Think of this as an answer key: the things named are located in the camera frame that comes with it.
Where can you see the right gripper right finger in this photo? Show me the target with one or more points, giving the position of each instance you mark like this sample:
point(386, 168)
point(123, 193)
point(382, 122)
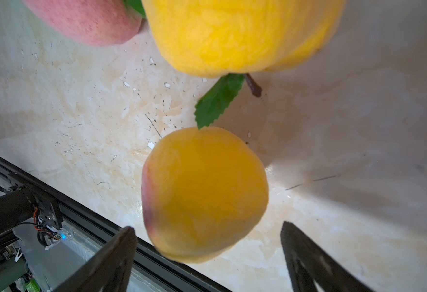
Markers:
point(310, 266)

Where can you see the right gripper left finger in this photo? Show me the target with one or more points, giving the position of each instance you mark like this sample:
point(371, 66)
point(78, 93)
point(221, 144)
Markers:
point(109, 269)

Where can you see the pink peach upper middle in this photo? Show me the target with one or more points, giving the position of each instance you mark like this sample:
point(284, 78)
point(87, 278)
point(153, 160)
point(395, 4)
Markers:
point(93, 23)

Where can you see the yellow red peach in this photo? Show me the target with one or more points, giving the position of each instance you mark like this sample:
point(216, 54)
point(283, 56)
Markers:
point(203, 190)

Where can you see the yellow peach upper middle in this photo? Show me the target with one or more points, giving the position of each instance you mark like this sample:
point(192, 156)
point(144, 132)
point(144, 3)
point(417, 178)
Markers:
point(230, 40)

